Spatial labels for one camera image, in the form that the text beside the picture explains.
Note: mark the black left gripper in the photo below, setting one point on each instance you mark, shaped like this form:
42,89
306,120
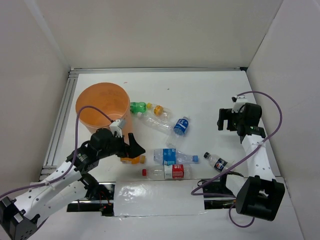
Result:
131,151

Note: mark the white taped cover plate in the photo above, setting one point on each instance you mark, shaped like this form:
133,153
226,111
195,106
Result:
157,198

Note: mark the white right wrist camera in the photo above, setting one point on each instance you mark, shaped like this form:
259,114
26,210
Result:
239,102

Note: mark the blue label blue cap bottle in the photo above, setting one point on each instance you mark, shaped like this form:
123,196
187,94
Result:
171,156

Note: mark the orange plastic bin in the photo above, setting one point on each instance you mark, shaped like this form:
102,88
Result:
111,99

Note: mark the small orange bottle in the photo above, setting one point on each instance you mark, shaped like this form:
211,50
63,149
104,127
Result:
134,161

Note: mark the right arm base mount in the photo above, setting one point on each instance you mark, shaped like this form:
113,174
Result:
217,196

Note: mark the green plastic bottle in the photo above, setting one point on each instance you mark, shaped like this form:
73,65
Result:
138,107

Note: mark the clear white cap bottle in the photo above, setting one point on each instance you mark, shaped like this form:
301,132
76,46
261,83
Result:
155,123

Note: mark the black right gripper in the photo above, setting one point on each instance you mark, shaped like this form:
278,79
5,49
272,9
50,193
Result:
226,114

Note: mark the aluminium frame rail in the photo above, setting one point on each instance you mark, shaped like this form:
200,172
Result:
66,102

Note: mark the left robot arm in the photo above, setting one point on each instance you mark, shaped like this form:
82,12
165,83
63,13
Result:
22,216

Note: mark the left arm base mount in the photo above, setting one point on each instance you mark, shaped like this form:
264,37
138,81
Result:
102,202

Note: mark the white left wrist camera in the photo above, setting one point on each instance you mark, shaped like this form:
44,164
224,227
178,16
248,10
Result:
116,127

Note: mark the red label red cap bottle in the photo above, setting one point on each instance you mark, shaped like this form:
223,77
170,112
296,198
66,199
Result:
168,172

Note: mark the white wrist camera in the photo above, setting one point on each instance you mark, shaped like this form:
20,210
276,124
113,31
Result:
239,102
116,127

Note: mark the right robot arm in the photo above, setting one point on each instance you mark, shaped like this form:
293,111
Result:
260,195

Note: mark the pepsi bottle black cap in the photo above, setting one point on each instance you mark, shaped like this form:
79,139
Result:
218,163

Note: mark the yellow cap orange label bottle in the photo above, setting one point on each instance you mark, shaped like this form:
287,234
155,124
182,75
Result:
159,111

